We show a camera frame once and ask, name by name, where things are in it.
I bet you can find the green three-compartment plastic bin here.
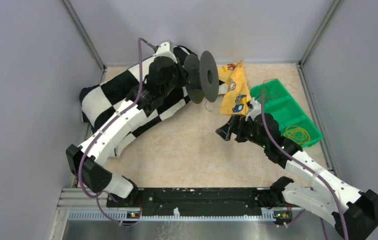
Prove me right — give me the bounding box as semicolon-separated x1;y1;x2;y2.
250;78;324;147

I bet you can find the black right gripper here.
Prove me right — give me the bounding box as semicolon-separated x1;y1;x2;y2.
215;113;268;149

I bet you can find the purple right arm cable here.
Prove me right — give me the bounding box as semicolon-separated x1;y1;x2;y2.
255;92;351;240

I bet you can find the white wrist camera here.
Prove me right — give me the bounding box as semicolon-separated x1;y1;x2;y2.
154;40;178;64
245;98;262;122

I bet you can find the red cable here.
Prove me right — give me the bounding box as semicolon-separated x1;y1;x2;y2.
258;79;280;104

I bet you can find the yellow cartoon print cloth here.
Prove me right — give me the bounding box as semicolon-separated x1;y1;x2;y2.
217;60;251;116

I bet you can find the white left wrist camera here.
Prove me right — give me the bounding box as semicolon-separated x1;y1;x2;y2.
154;40;178;64

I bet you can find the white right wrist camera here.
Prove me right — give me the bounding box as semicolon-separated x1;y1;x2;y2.
245;98;262;122

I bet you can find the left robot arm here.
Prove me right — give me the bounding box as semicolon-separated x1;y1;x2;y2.
66;64;191;207

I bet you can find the grey plastic cable spool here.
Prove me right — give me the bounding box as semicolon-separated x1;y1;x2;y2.
183;50;219;104

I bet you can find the aluminium front rail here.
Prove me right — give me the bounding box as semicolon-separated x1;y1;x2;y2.
48;188;339;240

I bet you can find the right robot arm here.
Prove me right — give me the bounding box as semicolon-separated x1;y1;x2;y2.
215;113;378;240

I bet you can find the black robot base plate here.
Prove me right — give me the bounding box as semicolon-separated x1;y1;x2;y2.
106;187;304;218

